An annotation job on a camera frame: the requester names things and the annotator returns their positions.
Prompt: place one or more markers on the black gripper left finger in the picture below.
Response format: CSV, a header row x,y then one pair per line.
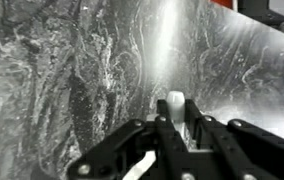
x,y
113,157

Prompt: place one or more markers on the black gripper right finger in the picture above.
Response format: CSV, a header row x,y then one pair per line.
x,y
246,148

